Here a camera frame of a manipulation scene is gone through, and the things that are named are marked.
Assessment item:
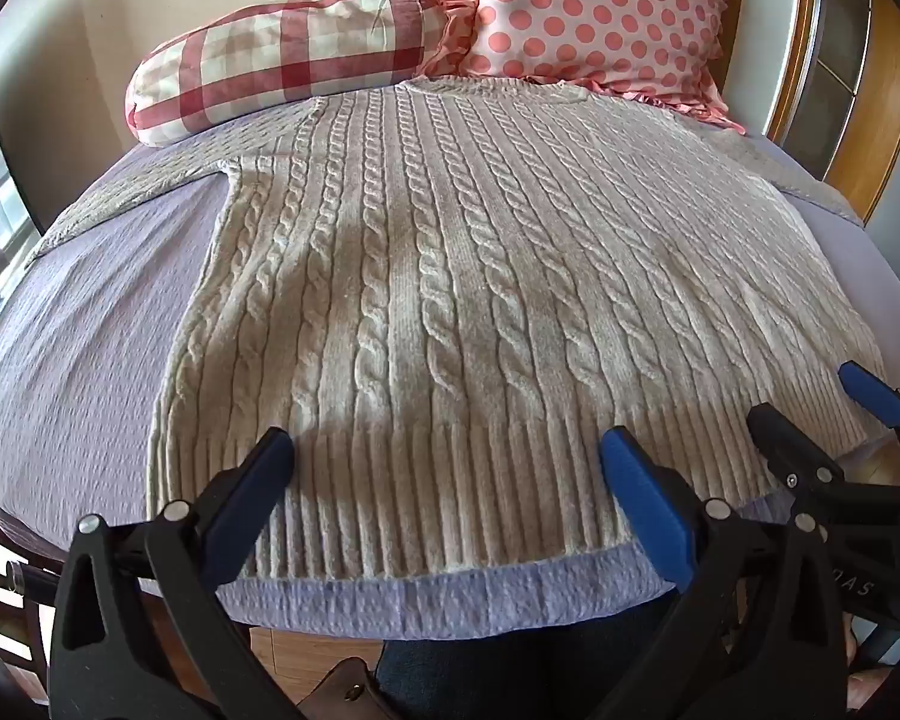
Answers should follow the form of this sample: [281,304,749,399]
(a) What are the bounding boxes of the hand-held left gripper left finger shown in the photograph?
[49,427,297,720]

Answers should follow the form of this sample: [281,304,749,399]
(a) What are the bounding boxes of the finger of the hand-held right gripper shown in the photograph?
[836,361,900,432]
[745,403,900,512]

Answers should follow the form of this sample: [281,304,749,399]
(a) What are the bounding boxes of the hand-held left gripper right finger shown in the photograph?
[598,425,853,720]

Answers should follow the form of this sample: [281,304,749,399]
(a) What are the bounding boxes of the cream cable knit sweater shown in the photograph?
[144,77,895,583]

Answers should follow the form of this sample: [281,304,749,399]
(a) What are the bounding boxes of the person's blue jeans legs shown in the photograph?
[373,594,680,720]

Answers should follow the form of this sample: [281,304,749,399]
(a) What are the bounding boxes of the brown leather pouch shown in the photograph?
[309,656,392,720]

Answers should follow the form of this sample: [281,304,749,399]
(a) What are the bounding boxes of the dark wooden chair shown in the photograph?
[0,499,72,695]

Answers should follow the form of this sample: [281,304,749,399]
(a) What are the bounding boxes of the wooden door with glass panel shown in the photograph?
[763,0,900,227]

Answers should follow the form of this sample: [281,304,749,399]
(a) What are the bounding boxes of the grey textured blanket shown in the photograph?
[21,106,865,271]

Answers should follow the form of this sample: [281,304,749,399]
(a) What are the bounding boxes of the red plaid pillow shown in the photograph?
[124,0,451,148]

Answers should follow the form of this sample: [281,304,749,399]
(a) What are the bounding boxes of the pink polka dot pillow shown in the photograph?
[420,0,748,134]

